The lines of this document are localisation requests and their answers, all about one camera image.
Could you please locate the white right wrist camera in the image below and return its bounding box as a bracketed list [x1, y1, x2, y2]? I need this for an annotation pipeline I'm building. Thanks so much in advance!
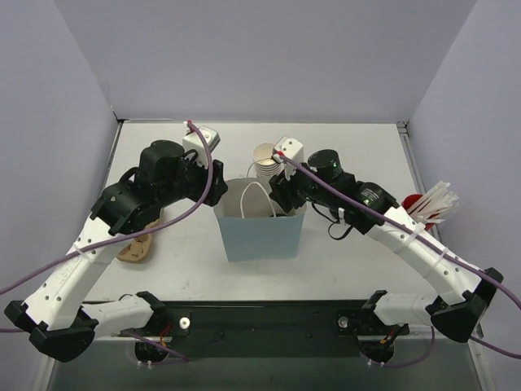
[272, 136, 304, 180]

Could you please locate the stack of brown paper cups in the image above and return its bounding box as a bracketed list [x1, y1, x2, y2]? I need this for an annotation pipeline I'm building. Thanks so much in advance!
[252, 143, 282, 178]

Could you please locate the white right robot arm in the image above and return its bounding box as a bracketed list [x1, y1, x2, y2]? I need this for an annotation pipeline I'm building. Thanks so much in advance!
[269, 149, 503, 343]

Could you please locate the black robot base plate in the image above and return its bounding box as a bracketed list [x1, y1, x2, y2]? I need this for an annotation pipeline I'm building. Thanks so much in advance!
[131, 300, 409, 360]

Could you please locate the brown cardboard cup carrier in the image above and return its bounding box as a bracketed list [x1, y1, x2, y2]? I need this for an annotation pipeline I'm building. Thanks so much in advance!
[116, 233, 154, 263]

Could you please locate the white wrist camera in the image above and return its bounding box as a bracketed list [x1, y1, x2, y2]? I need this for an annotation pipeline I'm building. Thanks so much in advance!
[272, 136, 304, 180]
[182, 121, 221, 168]

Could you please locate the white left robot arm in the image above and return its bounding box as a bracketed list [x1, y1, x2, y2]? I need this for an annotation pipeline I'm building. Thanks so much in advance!
[4, 134, 228, 362]

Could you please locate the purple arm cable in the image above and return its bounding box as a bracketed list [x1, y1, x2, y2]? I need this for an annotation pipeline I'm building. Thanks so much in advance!
[0, 120, 215, 363]
[276, 152, 521, 367]

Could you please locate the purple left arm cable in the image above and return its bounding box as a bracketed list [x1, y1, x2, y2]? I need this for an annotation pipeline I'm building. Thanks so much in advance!
[0, 120, 215, 363]

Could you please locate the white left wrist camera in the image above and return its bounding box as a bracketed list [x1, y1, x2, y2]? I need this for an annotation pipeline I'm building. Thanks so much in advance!
[182, 121, 221, 168]

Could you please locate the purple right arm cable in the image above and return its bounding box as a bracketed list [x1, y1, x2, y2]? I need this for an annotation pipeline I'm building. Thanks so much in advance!
[276, 152, 521, 367]

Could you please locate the red plastic cup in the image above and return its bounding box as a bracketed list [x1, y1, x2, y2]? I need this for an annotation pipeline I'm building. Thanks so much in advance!
[401, 193, 435, 230]

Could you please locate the light blue paper bag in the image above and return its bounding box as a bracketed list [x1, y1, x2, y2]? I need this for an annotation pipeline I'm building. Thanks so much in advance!
[213, 178, 307, 261]

